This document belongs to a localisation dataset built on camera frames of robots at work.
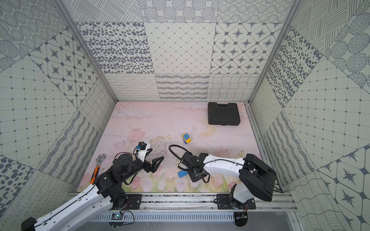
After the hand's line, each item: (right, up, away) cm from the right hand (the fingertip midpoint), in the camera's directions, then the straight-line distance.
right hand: (198, 176), depth 82 cm
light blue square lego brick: (-7, +22, +9) cm, 25 cm away
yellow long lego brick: (-6, +19, +11) cm, 23 cm away
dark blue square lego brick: (-8, +18, +13) cm, 24 cm away
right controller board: (+21, -16, -12) cm, 29 cm away
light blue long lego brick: (-9, +2, +1) cm, 9 cm away
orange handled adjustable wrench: (-62, +8, +6) cm, 62 cm away
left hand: (-21, +15, -9) cm, 27 cm away
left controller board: (-42, -15, -11) cm, 46 cm away
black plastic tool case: (+21, +36, +28) cm, 50 cm away
